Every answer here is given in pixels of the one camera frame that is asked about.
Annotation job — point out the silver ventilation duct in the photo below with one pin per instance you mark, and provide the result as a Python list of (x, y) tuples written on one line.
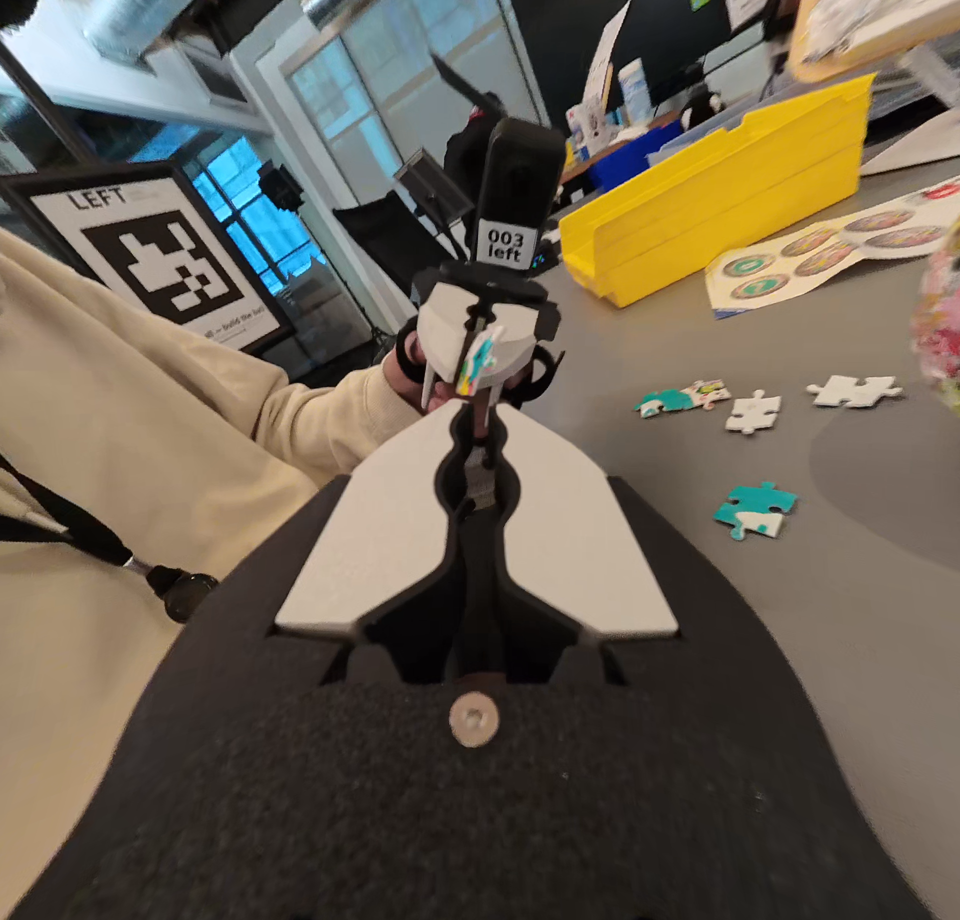
[(127, 12)]

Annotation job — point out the blue plastic bin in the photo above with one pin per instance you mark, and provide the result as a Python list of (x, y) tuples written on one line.
[(630, 158)]

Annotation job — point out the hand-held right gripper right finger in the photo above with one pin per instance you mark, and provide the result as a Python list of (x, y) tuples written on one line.
[(585, 545)]

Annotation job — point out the puzzle ball box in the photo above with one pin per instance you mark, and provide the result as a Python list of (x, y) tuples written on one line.
[(592, 121)]

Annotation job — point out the framed tag poster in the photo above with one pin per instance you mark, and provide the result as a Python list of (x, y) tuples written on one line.
[(112, 214)]

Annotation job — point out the yellow plastic bin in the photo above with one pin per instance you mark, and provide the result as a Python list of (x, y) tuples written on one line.
[(712, 207)]

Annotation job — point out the printed instruction sheet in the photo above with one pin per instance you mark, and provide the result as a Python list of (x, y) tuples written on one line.
[(817, 259)]

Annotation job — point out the white puzzle piece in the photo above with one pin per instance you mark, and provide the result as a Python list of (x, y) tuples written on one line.
[(754, 413)]

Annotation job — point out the person's left hand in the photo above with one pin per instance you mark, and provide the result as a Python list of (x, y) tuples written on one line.
[(405, 391)]

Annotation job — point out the pale puzzle piece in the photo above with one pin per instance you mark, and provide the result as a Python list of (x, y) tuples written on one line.
[(476, 365)]

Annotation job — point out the small black display device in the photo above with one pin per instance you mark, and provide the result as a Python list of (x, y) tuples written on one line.
[(547, 259)]

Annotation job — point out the white and blue box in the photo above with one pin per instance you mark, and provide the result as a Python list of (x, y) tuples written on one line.
[(636, 91)]

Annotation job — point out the white joined puzzle pieces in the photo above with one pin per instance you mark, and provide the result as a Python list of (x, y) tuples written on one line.
[(851, 392)]

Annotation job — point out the wooden board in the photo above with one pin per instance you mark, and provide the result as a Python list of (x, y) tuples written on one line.
[(806, 64)]

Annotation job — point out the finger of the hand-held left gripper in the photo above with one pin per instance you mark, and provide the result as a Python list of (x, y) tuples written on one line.
[(517, 335), (446, 327)]

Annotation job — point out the colourful puzzle ball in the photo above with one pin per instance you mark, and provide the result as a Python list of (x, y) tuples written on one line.
[(941, 335)]

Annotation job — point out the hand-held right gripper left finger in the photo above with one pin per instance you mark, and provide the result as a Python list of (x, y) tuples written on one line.
[(360, 545)]

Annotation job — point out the colourful joined puzzle pieces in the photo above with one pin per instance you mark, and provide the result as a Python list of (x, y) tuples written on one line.
[(667, 401)]

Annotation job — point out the teal puzzle piece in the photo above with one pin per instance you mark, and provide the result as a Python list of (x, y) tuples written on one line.
[(750, 503)]

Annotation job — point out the black office chair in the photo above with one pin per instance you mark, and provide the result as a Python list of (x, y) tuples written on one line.
[(382, 237)]

